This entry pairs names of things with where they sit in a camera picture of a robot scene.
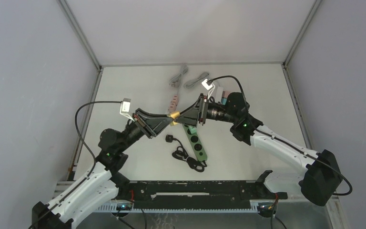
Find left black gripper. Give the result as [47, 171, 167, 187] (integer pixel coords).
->
[118, 108, 173, 152]

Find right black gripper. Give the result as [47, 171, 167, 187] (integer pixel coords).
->
[175, 94, 237, 128]

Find yellow plug adapter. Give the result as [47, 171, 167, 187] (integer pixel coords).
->
[167, 111, 180, 126]

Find white power strip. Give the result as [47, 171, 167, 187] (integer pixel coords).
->
[213, 86, 224, 103]
[168, 94, 179, 113]

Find pink plug adapter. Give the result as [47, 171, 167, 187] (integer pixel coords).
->
[172, 94, 179, 105]
[168, 103, 177, 113]
[223, 91, 231, 98]

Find green power strip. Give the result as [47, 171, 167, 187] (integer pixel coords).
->
[183, 125, 208, 162]

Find green plug adapter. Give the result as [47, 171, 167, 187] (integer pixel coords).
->
[188, 126, 197, 135]

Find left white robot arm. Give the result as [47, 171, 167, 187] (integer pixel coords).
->
[30, 109, 180, 229]

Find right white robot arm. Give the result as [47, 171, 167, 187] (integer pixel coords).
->
[174, 92, 353, 206]

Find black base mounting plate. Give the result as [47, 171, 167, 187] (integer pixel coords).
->
[116, 180, 288, 207]

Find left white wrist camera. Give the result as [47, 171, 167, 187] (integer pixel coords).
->
[120, 98, 133, 120]

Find grey cord of near strip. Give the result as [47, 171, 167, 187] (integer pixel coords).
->
[183, 71, 212, 90]

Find grey cord of strip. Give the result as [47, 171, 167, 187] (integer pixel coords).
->
[183, 71, 212, 90]
[169, 64, 189, 95]

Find grey cord of far strip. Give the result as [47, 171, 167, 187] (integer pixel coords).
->
[169, 64, 189, 95]

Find black coiled power cord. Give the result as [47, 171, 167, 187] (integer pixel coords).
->
[165, 134, 209, 173]

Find left black camera cable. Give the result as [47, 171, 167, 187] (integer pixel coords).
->
[28, 101, 122, 229]

